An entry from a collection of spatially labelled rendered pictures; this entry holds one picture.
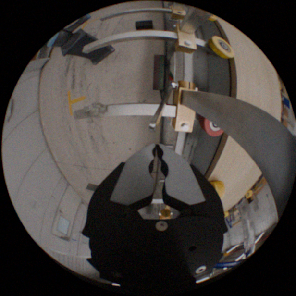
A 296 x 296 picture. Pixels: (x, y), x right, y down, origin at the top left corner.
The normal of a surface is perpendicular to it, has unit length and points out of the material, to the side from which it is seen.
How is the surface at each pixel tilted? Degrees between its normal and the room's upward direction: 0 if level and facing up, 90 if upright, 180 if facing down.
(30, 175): 90
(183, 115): 0
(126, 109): 0
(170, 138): 0
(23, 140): 90
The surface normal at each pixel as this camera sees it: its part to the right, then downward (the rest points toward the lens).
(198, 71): -0.03, 0.54
